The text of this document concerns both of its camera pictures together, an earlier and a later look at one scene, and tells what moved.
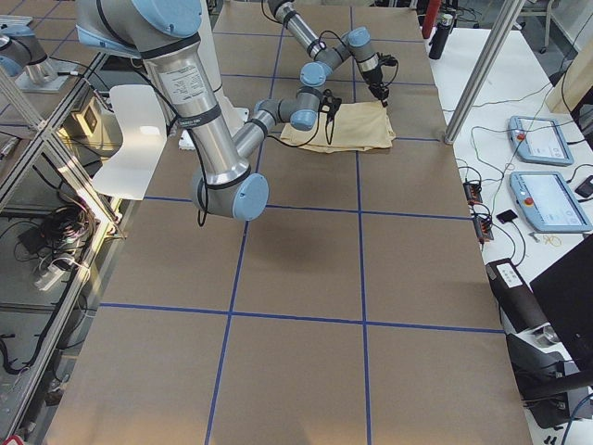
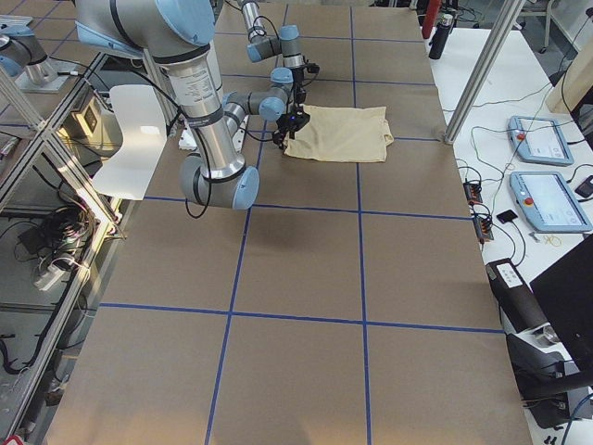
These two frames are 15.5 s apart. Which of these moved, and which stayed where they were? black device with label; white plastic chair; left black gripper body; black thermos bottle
Moved: left black gripper body
Stayed: black thermos bottle; black device with label; white plastic chair
